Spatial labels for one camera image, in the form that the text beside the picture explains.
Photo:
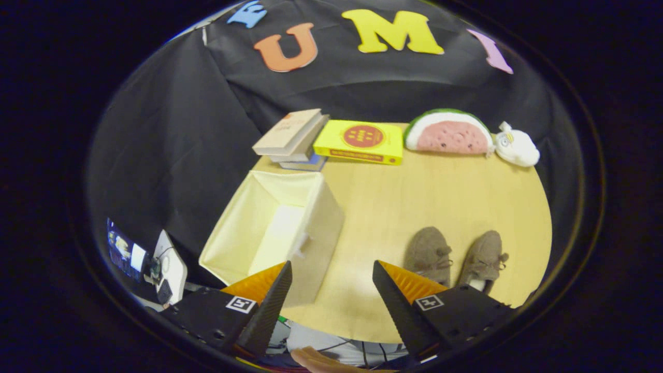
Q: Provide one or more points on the white device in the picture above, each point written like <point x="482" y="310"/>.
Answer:
<point x="173" y="267"/>

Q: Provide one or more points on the computer monitor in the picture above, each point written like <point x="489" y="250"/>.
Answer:
<point x="124" y="251"/>

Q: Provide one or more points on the black backdrop cloth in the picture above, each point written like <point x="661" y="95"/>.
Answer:
<point x="171" y="134"/>

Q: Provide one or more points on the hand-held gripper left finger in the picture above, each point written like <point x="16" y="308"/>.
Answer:
<point x="269" y="311"/>

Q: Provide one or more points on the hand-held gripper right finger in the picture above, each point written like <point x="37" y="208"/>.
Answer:
<point x="401" y="311"/>

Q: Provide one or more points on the white plush toy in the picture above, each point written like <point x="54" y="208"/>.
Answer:
<point x="518" y="147"/>

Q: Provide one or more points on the blue book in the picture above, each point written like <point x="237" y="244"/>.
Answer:
<point x="305" y="165"/>

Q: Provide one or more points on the grey book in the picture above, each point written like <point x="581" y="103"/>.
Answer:
<point x="292" y="157"/>

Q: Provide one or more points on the yellow book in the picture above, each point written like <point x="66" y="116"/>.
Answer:
<point x="362" y="139"/>

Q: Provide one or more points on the beige book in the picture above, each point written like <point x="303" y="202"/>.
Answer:
<point x="290" y="132"/>

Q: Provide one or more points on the watermelon slice plush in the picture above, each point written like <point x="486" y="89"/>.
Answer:
<point x="448" y="135"/>

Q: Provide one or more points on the brown fuzzy shoe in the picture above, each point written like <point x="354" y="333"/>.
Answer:
<point x="427" y="248"/>
<point x="484" y="256"/>

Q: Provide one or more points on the beige fabric storage box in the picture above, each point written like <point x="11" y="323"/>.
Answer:
<point x="272" y="233"/>

